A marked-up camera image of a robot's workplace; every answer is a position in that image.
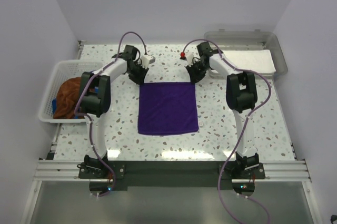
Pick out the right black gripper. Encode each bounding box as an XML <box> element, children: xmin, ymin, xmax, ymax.
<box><xmin>186</xmin><ymin>60</ymin><xmax>210</xmax><ymax>85</ymax></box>

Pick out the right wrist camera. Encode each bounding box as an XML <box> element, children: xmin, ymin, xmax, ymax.
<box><xmin>185</xmin><ymin>52</ymin><xmax>195</xmax><ymax>66</ymax></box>

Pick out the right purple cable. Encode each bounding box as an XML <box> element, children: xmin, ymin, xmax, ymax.
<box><xmin>181</xmin><ymin>39</ymin><xmax>272</xmax><ymax>224</ymax></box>

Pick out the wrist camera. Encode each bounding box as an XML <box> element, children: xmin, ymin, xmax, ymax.
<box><xmin>185</xmin><ymin>52</ymin><xmax>195</xmax><ymax>66</ymax></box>
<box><xmin>140</xmin><ymin>55</ymin><xmax>155</xmax><ymax>68</ymax></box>

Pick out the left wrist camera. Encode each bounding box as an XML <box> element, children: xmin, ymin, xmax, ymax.
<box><xmin>140</xmin><ymin>55</ymin><xmax>155</xmax><ymax>68</ymax></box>

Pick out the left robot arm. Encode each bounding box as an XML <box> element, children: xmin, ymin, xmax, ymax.
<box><xmin>74</xmin><ymin>45</ymin><xmax>155</xmax><ymax>180</ymax></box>

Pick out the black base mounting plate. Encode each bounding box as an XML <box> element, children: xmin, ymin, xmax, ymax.
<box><xmin>77</xmin><ymin>158</ymin><xmax>266</xmax><ymax>192</ymax></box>

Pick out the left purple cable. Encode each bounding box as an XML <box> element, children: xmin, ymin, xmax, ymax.
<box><xmin>74</xmin><ymin>31</ymin><xmax>148</xmax><ymax>197</ymax></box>

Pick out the purple towel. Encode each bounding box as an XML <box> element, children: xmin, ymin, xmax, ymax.
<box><xmin>137</xmin><ymin>82</ymin><xmax>199</xmax><ymax>136</ymax></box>

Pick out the clear plastic bin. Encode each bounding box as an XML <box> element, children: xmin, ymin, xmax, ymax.
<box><xmin>204</xmin><ymin>30</ymin><xmax>288</xmax><ymax>78</ymax></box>

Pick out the purple cable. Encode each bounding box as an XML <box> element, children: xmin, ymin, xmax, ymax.
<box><xmin>181</xmin><ymin>39</ymin><xmax>272</xmax><ymax>224</ymax></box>
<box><xmin>74</xmin><ymin>31</ymin><xmax>148</xmax><ymax>197</ymax></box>

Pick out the aluminium rail frame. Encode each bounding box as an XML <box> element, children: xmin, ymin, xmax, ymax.
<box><xmin>33</xmin><ymin>40</ymin><xmax>313</xmax><ymax>182</ymax></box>

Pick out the white folded towel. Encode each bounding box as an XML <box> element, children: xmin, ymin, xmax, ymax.
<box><xmin>209</xmin><ymin>50</ymin><xmax>276</xmax><ymax>77</ymax></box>

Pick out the brown towel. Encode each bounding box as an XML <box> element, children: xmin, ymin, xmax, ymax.
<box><xmin>53</xmin><ymin>77</ymin><xmax>83</xmax><ymax>119</ymax></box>

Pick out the white plastic laundry basket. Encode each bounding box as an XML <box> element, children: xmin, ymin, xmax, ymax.
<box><xmin>38</xmin><ymin>59</ymin><xmax>103</xmax><ymax>124</ymax></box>

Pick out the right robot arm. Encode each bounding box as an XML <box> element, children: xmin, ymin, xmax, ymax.
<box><xmin>181</xmin><ymin>42</ymin><xmax>259</xmax><ymax>178</ymax></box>

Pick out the blue towel in basket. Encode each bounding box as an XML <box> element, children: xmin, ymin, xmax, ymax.
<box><xmin>52</xmin><ymin>98</ymin><xmax>57</xmax><ymax>114</ymax></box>

